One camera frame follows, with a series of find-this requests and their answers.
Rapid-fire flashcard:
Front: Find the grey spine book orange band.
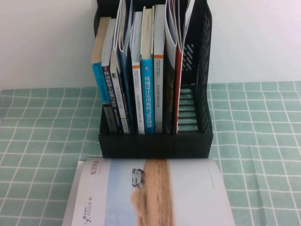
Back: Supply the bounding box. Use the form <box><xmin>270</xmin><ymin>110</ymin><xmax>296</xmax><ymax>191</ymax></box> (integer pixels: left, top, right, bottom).
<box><xmin>153</xmin><ymin>4</ymin><xmax>166</xmax><ymax>134</ymax></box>

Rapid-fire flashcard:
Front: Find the dark grey small book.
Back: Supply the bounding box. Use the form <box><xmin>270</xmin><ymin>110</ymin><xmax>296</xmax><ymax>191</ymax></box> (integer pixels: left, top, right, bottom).
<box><xmin>103</xmin><ymin>105</ymin><xmax>119</xmax><ymax>135</ymax></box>

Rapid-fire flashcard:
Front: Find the red cover thin book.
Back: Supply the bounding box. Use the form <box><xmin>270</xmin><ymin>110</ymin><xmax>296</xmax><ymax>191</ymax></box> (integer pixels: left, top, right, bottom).
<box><xmin>173</xmin><ymin>0</ymin><xmax>196</xmax><ymax>134</ymax></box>

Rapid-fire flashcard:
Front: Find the white booklet dark cover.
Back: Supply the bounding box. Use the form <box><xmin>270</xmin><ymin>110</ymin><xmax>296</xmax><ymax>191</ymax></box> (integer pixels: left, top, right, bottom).
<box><xmin>163</xmin><ymin>0</ymin><xmax>178</xmax><ymax>135</ymax></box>

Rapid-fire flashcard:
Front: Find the black plastic book holder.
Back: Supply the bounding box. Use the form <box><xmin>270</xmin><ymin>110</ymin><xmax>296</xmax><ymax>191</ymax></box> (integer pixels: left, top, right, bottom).
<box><xmin>93</xmin><ymin>0</ymin><xmax>214</xmax><ymax>159</ymax></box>

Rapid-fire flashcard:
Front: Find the green checked tablecloth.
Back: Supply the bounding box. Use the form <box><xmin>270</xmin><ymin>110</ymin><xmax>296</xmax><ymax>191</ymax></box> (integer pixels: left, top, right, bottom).
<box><xmin>0</xmin><ymin>81</ymin><xmax>301</xmax><ymax>226</ymax></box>

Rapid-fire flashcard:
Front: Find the cyan spine book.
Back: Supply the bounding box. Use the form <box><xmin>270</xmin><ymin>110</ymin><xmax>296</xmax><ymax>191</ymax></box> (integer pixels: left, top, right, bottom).
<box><xmin>91</xmin><ymin>16</ymin><xmax>112</xmax><ymax>104</ymax></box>

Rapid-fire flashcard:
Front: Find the black spine book white lettering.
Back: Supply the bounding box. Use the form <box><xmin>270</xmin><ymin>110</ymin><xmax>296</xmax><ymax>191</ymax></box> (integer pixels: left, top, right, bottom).
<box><xmin>101</xmin><ymin>18</ymin><xmax>127</xmax><ymax>135</ymax></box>

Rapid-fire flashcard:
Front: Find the blue cover thin magazine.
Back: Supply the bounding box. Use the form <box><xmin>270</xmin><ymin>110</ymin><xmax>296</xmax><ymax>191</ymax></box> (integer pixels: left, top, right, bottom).
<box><xmin>113</xmin><ymin>0</ymin><xmax>138</xmax><ymax>135</ymax></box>

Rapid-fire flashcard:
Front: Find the blue spine thick book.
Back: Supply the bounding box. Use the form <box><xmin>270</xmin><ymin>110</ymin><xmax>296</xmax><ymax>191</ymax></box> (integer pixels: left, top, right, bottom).
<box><xmin>140</xmin><ymin>6</ymin><xmax>156</xmax><ymax>135</ymax></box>

